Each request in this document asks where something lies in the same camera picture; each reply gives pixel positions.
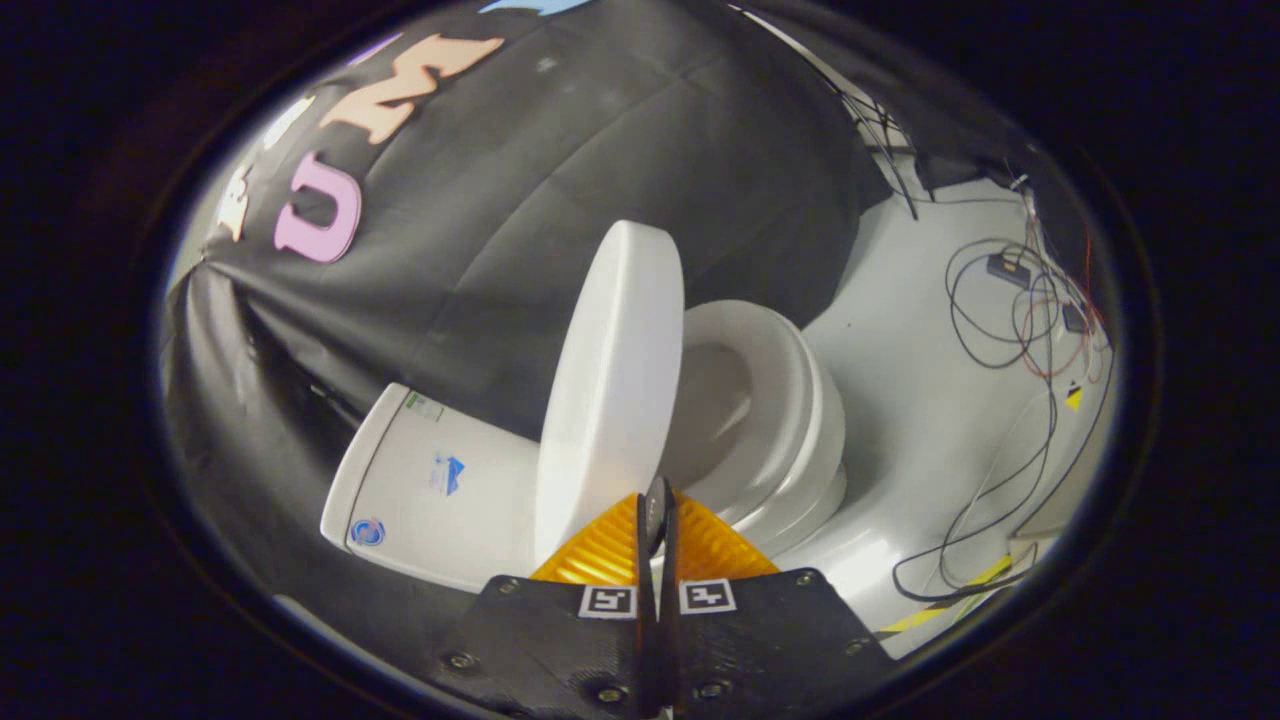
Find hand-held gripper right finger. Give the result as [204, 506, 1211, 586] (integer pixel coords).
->
[655, 490, 901, 720]

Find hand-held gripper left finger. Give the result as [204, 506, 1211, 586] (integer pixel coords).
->
[430, 478, 667, 720]

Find white toilet lid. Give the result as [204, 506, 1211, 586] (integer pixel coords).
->
[533, 220, 686, 567]

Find white toilet bowl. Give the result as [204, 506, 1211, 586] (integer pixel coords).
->
[690, 340, 849, 563]

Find white toilet seat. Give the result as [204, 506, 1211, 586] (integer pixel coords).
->
[660, 300, 829, 528]

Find yellow black floor tape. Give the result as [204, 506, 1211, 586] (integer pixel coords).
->
[878, 553, 1016, 637]

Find black backdrop cloth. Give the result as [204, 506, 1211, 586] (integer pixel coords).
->
[160, 0, 893, 691]

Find long black cable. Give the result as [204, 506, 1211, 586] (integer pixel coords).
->
[890, 375, 1116, 605]

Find black looped cable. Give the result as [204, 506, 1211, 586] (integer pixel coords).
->
[945, 238, 1063, 371]

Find red cable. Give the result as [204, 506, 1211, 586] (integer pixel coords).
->
[1010, 215, 1113, 383]

